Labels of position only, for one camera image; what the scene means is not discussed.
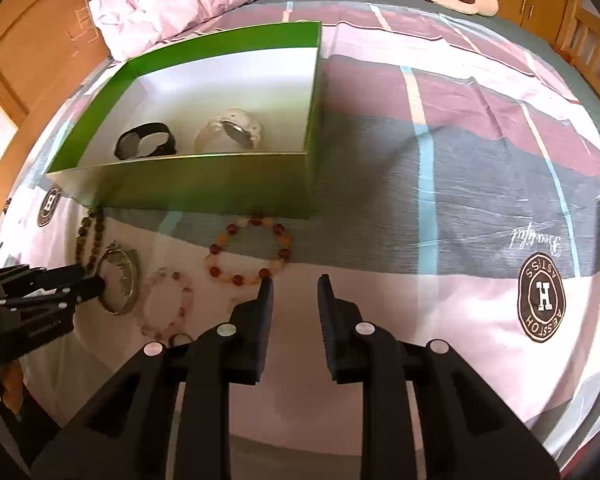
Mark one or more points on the black wristwatch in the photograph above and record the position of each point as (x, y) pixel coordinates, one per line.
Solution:
(142, 141)

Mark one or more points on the wooden wardrobe panel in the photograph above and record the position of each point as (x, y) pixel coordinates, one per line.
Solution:
(25, 60)

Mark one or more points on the wooden frame with frosted panes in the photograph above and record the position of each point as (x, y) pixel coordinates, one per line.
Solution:
(595, 45)

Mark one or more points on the green cardboard box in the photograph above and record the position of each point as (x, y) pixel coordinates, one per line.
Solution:
(205, 185)

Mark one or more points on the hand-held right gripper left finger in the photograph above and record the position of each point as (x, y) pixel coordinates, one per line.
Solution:
(266, 305)

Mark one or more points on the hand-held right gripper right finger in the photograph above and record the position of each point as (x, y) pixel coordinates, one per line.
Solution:
(325, 310)

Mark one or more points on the printed patchwork bed sheet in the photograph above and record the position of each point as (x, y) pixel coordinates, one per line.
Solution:
(455, 170)

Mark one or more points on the pink quilt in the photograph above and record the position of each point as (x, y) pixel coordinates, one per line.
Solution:
(180, 0)

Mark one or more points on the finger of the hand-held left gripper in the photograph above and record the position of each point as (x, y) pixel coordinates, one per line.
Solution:
(80, 291)
(55, 274)

